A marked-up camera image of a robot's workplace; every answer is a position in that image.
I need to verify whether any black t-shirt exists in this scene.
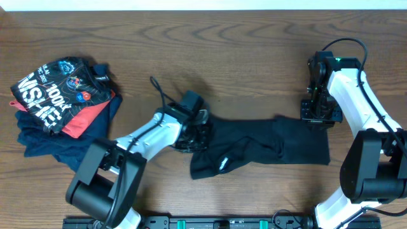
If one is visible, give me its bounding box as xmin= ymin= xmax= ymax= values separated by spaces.
xmin=190 ymin=116 xmax=330 ymax=179

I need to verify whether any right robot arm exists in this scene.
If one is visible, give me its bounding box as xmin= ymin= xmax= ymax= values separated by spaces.
xmin=300 ymin=51 xmax=406 ymax=228

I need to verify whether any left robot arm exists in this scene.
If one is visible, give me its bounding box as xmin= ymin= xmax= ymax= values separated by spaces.
xmin=66 ymin=107 xmax=209 ymax=228

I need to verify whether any red folded shirt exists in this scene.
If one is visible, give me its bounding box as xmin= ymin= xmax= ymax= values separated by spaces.
xmin=10 ymin=85 xmax=120 ymax=139

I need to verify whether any navy blue folded shirt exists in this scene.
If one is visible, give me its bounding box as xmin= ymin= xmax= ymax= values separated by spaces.
xmin=17 ymin=82 xmax=122 ymax=171

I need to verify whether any black mounting rail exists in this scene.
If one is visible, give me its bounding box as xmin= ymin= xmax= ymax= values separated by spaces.
xmin=62 ymin=215 xmax=382 ymax=229

